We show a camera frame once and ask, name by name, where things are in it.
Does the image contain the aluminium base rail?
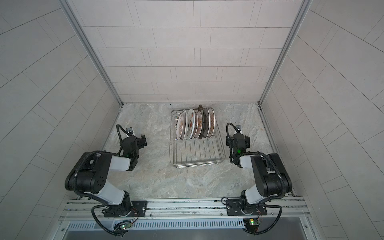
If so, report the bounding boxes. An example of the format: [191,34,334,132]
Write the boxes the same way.
[58,196,311,222]

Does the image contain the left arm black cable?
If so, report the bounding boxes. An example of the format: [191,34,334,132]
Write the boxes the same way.
[115,124,130,151]

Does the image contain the white plate red rim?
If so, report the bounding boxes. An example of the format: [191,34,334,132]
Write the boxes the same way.
[194,111,203,139]

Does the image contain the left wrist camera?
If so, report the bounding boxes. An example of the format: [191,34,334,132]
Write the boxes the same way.
[126,127,134,135]

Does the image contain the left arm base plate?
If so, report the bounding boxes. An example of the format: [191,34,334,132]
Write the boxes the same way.
[102,201,148,218]

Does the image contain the brown patterned plate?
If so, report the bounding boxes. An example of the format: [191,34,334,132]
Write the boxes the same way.
[208,108,216,138]

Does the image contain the orange sunburst plate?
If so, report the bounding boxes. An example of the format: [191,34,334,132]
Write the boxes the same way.
[176,113,183,140]

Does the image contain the white watermelon pattern plate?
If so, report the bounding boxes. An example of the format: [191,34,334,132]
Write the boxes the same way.
[185,109,196,140]

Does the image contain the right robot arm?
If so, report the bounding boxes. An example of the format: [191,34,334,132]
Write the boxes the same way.
[226,133,293,215]

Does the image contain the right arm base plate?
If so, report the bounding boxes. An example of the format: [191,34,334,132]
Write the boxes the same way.
[222,198,268,216]

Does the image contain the green circuit board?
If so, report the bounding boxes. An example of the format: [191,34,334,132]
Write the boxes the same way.
[243,219,260,233]
[114,221,132,236]

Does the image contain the dark rimmed cream plate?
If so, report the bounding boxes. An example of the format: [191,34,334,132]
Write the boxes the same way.
[198,105,210,139]

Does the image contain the white plate red characters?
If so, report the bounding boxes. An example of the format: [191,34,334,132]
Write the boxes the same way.
[180,110,188,140]

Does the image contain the metal wire dish rack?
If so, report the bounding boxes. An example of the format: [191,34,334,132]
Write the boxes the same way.
[170,110,225,168]

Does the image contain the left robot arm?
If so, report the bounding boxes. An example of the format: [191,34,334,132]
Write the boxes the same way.
[65,135,147,217]

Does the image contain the right green circuit board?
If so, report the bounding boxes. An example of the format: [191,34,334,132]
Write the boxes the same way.
[243,219,260,233]

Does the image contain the left green circuit board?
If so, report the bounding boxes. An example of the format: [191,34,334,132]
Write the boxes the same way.
[114,221,132,236]

